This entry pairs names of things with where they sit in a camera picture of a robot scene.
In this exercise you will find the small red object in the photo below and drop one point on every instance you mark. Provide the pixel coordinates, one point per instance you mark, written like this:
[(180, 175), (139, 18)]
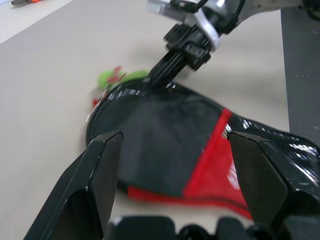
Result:
[(95, 101)]

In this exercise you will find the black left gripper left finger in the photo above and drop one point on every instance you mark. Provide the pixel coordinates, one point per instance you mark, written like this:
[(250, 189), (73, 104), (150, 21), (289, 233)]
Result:
[(75, 195)]

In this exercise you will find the black table tennis paddle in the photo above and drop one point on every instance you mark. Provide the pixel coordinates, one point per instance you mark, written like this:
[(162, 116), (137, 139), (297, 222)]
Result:
[(162, 150)]

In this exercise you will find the green charm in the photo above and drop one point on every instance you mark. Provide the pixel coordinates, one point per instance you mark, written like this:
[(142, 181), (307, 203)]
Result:
[(105, 77)]

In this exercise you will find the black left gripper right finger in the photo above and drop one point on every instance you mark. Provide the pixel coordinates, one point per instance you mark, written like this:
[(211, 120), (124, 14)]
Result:
[(265, 180)]

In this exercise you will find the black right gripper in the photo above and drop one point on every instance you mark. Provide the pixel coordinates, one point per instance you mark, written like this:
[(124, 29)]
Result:
[(186, 42)]

